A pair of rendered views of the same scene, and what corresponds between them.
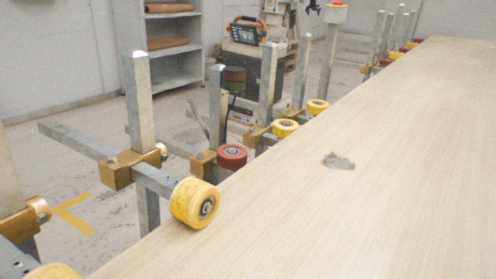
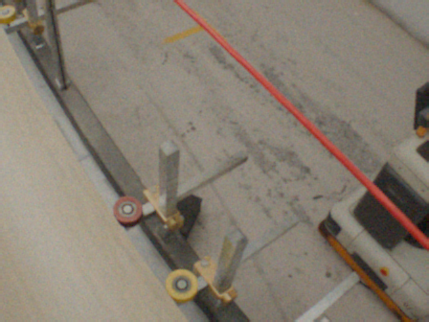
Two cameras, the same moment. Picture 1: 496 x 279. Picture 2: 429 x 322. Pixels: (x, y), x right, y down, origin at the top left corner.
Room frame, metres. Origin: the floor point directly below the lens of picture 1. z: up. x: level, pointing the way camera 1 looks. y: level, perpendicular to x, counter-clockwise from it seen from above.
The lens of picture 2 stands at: (2.32, -1.29, 1.99)
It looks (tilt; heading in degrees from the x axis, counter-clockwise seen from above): 49 degrees down; 100
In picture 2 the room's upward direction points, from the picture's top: 12 degrees clockwise
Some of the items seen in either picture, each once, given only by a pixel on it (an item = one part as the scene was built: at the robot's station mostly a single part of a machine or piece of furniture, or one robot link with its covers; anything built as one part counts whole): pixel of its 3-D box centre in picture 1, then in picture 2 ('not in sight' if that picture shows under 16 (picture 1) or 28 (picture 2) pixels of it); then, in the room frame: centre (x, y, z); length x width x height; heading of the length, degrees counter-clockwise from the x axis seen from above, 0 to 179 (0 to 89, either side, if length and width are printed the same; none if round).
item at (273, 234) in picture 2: (362, 64); (238, 258); (2.32, -0.76, 0.80); 0.43 x 0.03 x 0.04; 57
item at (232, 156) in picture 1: (231, 167); not in sight; (0.75, 0.04, 0.85); 0.08 x 0.08 x 0.11
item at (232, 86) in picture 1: (233, 83); not in sight; (0.80, 0.04, 1.07); 0.06 x 0.06 x 0.02
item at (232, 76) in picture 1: (234, 73); not in sight; (0.80, 0.04, 1.10); 0.06 x 0.06 x 0.02
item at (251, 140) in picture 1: (260, 133); not in sight; (1.02, -0.04, 0.83); 0.14 x 0.06 x 0.05; 147
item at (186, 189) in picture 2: (351, 66); (187, 189); (2.11, -0.62, 0.83); 0.43 x 0.03 x 0.04; 57
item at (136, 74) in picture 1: (145, 162); not in sight; (0.62, 0.22, 0.94); 0.04 x 0.04 x 0.48; 57
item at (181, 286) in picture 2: (395, 60); (181, 290); (2.21, -0.92, 0.85); 0.08 x 0.08 x 0.11
